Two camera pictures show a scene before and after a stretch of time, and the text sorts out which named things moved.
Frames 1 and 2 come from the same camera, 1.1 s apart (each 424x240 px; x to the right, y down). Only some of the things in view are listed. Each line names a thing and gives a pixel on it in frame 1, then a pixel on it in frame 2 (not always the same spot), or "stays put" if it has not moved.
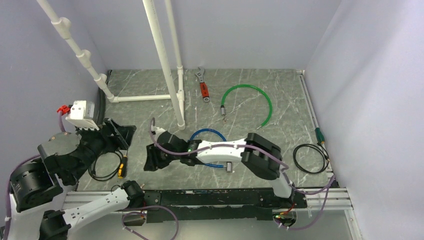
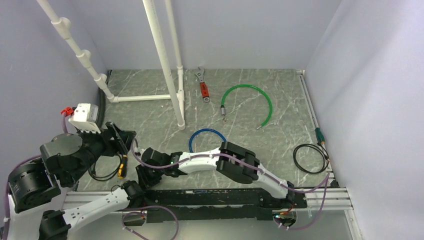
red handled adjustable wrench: [203, 85] stays put
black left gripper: [123, 133] stays put
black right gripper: [151, 164] → [144, 181]
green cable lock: [222, 108] stays put
